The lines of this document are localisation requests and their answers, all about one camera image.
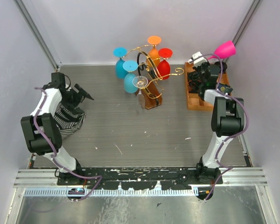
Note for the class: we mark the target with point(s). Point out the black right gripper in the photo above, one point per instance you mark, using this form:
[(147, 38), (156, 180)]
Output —
[(196, 67)]

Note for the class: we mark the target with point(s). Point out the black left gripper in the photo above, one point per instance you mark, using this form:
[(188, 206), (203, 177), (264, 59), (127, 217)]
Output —
[(80, 97)]

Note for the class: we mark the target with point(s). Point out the magenta plastic wine glass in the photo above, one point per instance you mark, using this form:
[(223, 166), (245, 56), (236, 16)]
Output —
[(224, 51)]

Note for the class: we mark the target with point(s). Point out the black white striped bag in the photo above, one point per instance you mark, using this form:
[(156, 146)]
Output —
[(67, 122)]

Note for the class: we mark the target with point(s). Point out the red plastic wine glass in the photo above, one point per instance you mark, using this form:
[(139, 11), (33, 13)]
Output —
[(164, 67)]

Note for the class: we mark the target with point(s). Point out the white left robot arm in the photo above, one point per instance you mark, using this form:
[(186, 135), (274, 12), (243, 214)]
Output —
[(40, 131)]

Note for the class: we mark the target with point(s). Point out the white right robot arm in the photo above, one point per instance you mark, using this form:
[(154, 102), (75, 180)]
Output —
[(227, 119)]

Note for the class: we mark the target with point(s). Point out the light blue front wine glass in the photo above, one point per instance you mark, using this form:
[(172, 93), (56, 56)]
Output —
[(130, 66)]

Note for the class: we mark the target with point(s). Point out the light blue wine glass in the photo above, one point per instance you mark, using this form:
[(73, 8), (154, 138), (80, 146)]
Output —
[(120, 72), (130, 66)]

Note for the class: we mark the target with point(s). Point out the light blue rear wine glass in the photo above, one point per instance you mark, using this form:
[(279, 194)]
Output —
[(120, 72)]

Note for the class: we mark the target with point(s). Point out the clear glass wine glass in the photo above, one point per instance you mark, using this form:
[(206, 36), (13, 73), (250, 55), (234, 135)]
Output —
[(140, 82)]

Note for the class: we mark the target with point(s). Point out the orange plastic wine glass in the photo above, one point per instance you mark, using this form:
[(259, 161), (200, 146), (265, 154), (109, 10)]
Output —
[(154, 53)]

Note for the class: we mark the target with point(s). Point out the black rolled fabric item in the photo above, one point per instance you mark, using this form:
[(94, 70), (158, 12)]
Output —
[(194, 80)]

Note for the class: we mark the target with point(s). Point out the blue yellow patterned fabric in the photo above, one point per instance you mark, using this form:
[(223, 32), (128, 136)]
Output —
[(225, 89)]

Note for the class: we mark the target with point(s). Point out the wooden compartment tray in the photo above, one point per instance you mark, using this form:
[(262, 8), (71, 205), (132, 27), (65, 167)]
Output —
[(195, 100)]

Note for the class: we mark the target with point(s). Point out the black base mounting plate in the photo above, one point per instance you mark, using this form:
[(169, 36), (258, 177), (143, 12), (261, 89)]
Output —
[(141, 178)]

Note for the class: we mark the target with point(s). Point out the black ring rolled fabric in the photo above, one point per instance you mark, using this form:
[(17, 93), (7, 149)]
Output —
[(222, 65)]

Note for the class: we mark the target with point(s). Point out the gold wire wine glass rack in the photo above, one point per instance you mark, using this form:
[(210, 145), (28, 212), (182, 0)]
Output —
[(146, 67)]

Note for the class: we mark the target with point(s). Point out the aluminium front rail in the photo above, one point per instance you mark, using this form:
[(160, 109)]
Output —
[(238, 176)]

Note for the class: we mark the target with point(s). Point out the white cable duct strip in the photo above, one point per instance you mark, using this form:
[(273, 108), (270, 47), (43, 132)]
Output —
[(67, 191)]

